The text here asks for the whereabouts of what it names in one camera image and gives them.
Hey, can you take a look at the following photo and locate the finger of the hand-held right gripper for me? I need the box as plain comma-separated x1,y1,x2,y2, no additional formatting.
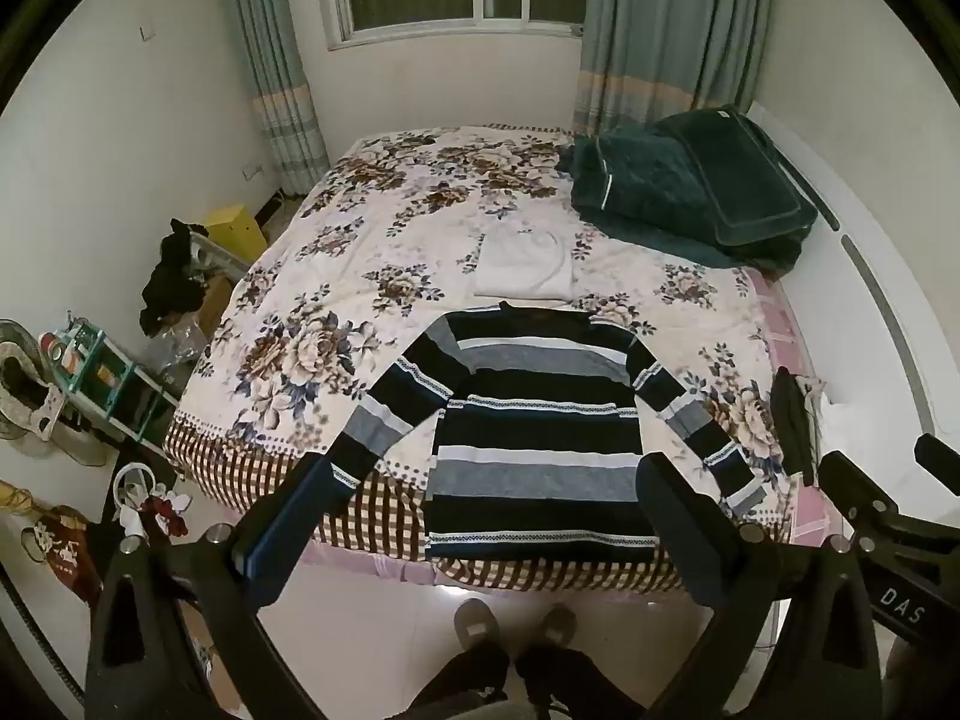
816,451,905,541
913,433,960,496

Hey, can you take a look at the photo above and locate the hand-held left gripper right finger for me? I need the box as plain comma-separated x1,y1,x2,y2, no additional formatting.
634,452,886,720

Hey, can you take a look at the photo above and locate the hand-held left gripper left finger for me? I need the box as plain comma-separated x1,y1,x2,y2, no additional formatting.
82,452,353,720

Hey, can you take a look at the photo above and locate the striped knit sweater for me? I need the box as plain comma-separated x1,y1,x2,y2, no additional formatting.
330,300,773,565

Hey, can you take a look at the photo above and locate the black clothes heap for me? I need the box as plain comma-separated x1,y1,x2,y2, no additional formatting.
139,219,212,336

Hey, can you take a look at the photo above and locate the red and white cloth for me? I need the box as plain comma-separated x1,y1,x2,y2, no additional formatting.
120,491,192,541

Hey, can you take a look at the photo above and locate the grey slipper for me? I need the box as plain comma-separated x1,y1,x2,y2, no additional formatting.
454,598,500,650
534,604,578,647

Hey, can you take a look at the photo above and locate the clear plastic bag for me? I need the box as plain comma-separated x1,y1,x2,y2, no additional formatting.
146,319,211,391

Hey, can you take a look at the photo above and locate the green shelf rack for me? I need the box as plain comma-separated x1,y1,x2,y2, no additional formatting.
41,311,182,460

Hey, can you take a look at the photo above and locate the red bag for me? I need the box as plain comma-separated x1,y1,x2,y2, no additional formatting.
21,506,104,606

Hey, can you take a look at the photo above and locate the floral bedsheet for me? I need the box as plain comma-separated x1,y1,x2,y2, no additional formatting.
163,124,797,595

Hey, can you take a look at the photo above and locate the white bed headboard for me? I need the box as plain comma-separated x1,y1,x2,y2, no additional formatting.
746,99,960,440

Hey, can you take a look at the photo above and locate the floor fan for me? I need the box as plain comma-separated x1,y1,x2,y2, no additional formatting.
0,319,113,460

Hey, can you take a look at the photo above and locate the white folded garment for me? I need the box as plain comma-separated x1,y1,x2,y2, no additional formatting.
474,229,578,301

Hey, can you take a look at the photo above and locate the yellow box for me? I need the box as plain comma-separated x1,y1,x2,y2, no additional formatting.
206,204,269,265

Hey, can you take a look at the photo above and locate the dark green quilt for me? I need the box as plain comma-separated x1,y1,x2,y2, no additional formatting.
555,127,815,272

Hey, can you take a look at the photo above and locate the teal striped curtain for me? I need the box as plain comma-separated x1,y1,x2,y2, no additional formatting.
572,0,775,137
223,0,332,175

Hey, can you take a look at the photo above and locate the black strap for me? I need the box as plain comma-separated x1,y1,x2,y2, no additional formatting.
771,367,824,490

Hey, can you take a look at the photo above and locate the white ring stand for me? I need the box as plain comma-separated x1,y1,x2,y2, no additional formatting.
112,463,160,524

